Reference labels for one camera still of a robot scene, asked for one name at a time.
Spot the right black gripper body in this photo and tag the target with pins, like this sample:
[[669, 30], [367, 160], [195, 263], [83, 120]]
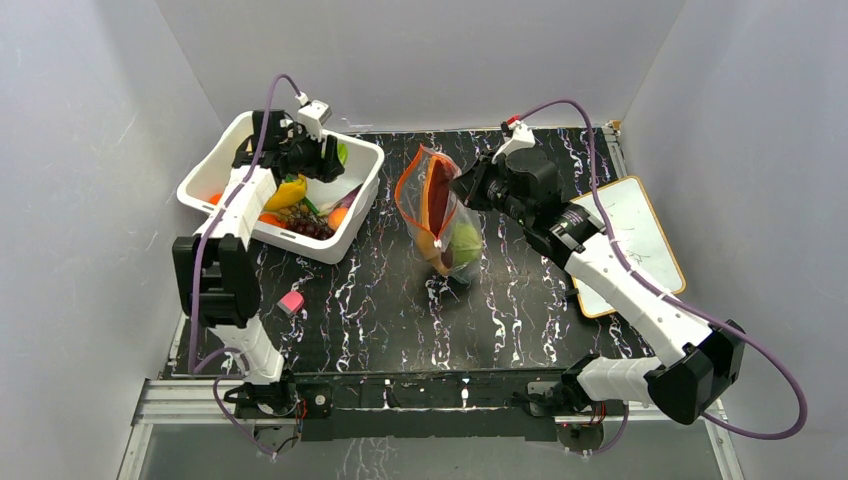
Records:
[[473, 187]]

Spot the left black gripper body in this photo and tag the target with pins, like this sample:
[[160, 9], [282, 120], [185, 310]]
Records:
[[306, 156]]

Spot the green toy starfruit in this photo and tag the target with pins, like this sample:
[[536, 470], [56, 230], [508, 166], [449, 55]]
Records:
[[341, 153]]

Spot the green toy cabbage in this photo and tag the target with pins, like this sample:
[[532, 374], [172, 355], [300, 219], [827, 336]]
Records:
[[465, 245]]

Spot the clear orange-zip bag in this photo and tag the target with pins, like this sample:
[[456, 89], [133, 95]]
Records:
[[446, 233]]

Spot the brown toy kiwi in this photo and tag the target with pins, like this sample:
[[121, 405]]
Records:
[[431, 250]]

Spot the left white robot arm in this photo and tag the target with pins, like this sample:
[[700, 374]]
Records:
[[217, 284]]

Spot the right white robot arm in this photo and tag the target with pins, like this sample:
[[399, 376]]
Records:
[[693, 362]]

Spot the yellow toy bell pepper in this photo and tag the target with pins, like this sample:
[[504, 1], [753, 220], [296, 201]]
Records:
[[288, 194]]

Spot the dark red toy grapes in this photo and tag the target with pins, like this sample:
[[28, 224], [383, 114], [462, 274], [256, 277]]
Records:
[[302, 220]]

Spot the orange toy tomato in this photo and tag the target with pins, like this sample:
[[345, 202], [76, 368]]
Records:
[[273, 219]]

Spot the purple toy eggplant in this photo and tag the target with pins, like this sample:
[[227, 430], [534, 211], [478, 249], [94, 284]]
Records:
[[344, 202]]

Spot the orange toy peach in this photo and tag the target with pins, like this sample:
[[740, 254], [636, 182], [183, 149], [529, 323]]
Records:
[[336, 217]]

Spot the white plastic bin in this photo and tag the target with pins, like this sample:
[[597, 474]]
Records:
[[210, 182]]

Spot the pink eraser block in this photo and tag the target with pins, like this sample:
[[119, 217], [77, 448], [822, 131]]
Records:
[[291, 303]]

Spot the black marble table mat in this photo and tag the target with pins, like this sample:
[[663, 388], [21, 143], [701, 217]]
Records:
[[382, 308]]

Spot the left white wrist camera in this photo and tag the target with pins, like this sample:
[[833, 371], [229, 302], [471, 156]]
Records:
[[312, 115]]

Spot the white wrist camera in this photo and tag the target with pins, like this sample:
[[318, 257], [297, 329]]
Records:
[[517, 135], [312, 115]]

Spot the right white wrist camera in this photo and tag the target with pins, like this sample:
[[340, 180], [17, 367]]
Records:
[[517, 135]]

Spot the small whiteboard wooden frame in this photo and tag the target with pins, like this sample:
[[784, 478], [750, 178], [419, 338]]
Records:
[[642, 240]]

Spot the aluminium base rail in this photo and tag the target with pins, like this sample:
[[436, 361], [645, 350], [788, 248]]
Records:
[[415, 426]]

